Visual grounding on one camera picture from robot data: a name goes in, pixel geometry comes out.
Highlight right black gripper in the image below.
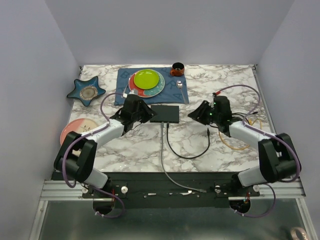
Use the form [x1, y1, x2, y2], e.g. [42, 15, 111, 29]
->
[188, 99, 222, 125]

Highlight yellow ethernet cable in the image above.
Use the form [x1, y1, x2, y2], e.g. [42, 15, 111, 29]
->
[248, 117, 263, 131]
[218, 129, 250, 151]

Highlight grey ethernet cable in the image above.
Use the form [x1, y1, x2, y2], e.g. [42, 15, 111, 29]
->
[159, 121, 208, 193]

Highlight black network switch box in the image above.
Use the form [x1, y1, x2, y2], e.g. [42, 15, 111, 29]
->
[150, 105, 180, 124]

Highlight black power cable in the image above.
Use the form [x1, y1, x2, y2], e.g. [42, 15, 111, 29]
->
[165, 121, 212, 160]

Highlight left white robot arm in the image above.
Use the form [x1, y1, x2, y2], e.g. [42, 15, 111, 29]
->
[53, 94, 157, 198]

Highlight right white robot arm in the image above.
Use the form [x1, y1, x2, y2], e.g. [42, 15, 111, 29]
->
[188, 96, 301, 196]

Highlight silver fork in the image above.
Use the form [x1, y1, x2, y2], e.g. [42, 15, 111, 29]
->
[121, 75, 131, 98]

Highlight red and teal plate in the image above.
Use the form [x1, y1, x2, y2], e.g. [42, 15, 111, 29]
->
[128, 70, 165, 98]

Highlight lime green plate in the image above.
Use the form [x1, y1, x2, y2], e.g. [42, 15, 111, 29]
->
[133, 69, 160, 90]

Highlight blue cloth placemat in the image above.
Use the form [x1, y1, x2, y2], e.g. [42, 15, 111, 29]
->
[114, 67, 189, 106]

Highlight silver spoon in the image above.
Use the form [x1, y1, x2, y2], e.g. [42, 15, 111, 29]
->
[176, 80, 189, 104]

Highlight blue star shaped dish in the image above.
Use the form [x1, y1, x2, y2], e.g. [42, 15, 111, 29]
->
[66, 76, 106, 107]

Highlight pink and cream plate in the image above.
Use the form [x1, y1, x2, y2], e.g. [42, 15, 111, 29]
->
[59, 118, 99, 145]

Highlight brown ceramic mug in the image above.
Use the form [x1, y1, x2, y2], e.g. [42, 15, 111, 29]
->
[169, 62, 185, 77]

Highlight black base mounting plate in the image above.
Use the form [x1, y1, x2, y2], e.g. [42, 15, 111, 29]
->
[81, 172, 261, 210]

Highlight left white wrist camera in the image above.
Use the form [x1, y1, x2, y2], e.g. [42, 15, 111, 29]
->
[129, 89, 139, 96]

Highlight aluminium rail frame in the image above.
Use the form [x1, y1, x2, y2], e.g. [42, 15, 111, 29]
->
[29, 179, 319, 240]

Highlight pink ring object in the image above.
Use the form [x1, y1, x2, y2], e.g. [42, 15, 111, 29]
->
[290, 227, 309, 240]

